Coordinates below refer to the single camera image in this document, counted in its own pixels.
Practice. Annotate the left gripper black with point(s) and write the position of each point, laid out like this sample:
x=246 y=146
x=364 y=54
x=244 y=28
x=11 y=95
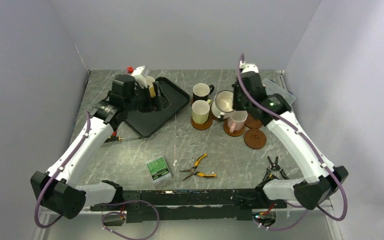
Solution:
x=153 y=103

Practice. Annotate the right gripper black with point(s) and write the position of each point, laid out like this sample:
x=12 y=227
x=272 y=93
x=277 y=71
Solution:
x=236 y=106

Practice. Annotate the white ribbed mug black handle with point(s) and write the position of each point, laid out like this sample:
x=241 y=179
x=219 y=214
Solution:
x=222 y=104

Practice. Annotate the pink mug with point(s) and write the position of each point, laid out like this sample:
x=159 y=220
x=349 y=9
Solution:
x=236 y=121

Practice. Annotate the green mug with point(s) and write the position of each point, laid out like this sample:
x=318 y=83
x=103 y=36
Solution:
x=200 y=112

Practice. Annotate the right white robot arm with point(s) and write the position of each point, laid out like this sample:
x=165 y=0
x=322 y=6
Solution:
x=249 y=96

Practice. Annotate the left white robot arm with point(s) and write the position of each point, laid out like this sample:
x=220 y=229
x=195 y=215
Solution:
x=58 y=189

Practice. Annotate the yellow mug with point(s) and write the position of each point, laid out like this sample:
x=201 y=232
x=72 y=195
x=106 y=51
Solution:
x=150 y=84

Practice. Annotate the clear plastic organizer box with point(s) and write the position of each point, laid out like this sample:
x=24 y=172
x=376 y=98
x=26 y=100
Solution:
x=273 y=88

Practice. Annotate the black yellow screwdriver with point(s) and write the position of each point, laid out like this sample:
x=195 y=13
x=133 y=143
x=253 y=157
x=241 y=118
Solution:
x=120 y=139

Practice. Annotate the green screw bit box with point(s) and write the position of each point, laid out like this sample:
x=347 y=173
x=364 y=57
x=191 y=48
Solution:
x=158 y=170

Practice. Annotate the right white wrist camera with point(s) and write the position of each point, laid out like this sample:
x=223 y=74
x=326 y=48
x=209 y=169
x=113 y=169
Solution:
x=248 y=67

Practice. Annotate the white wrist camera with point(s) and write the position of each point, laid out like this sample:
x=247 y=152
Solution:
x=140 y=74
x=248 y=67

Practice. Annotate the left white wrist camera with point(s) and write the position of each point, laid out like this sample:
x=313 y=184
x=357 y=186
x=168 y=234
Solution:
x=140 y=74

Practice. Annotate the black handled cutters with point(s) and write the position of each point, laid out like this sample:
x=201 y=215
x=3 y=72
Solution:
x=274 y=171

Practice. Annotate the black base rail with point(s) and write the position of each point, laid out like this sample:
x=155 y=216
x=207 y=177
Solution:
x=198 y=204

